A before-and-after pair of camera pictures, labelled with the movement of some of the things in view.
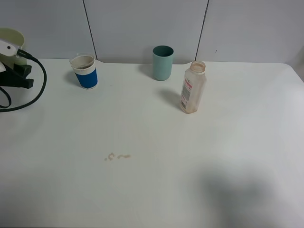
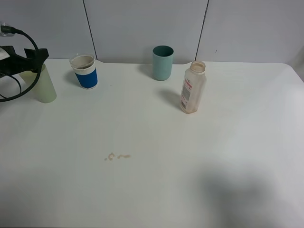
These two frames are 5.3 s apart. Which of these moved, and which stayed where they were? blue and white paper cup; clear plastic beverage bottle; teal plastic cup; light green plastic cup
Moved: light green plastic cup
Stayed: clear plastic beverage bottle; blue and white paper cup; teal plastic cup
